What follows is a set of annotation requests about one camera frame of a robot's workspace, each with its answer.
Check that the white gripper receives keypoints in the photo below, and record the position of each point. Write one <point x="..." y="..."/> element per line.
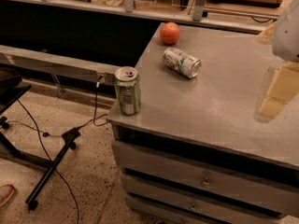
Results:
<point x="288" y="32"/>

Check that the white green 7up can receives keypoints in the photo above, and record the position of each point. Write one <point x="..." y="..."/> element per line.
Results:
<point x="181" y="62"/>

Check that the green soda can upright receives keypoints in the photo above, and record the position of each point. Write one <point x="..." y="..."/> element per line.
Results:
<point x="127" y="87"/>

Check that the orange fruit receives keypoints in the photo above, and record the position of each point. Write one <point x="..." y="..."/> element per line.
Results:
<point x="169" y="33"/>

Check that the grey drawer cabinet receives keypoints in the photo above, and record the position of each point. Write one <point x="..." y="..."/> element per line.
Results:
<point x="203" y="173"/>

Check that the red white shoe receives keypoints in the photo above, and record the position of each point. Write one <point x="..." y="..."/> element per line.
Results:
<point x="6" y="193"/>

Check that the grey metal rail shelf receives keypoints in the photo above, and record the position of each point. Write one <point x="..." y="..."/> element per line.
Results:
<point x="58" y="65"/>

